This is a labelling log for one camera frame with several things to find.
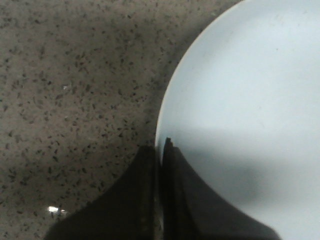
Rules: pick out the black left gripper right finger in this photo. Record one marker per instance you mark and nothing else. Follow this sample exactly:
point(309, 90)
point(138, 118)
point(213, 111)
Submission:
point(193, 211)

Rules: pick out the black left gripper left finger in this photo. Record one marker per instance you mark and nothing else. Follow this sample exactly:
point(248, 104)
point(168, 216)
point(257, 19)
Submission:
point(124, 212)

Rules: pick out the light blue round plate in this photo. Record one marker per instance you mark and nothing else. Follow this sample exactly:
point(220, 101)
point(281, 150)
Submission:
point(243, 106)

